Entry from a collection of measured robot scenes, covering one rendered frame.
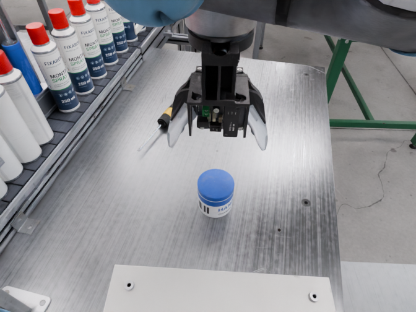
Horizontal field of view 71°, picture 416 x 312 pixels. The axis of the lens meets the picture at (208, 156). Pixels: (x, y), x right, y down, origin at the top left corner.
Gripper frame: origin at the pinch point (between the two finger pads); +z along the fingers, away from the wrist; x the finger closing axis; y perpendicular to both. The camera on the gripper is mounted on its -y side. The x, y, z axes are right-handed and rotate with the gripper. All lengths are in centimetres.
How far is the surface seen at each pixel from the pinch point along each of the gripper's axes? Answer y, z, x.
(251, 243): 8.4, 16.9, 7.0
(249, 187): -4.4, 16.9, 7.3
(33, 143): -7.0, 8.1, -37.2
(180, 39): -83, 22, -17
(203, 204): 2.7, 13.4, -2.2
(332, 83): -101, 53, 59
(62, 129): -15.5, 11.8, -36.1
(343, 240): -36, 100, 64
